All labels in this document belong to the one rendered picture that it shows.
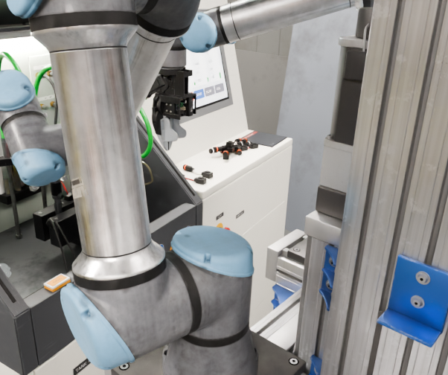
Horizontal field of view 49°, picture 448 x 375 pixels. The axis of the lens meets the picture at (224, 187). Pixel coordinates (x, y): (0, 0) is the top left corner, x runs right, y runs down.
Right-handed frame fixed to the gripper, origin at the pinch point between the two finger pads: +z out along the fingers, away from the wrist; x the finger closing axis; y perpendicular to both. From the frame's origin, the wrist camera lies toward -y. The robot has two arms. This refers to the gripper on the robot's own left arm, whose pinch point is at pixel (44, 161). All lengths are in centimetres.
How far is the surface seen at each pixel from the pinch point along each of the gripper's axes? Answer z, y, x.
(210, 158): 56, -9, 54
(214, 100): 59, -33, 67
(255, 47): 183, -129, 160
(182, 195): 35.4, 7.7, 34.4
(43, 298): 3.6, 29.5, -9.6
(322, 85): 140, -63, 166
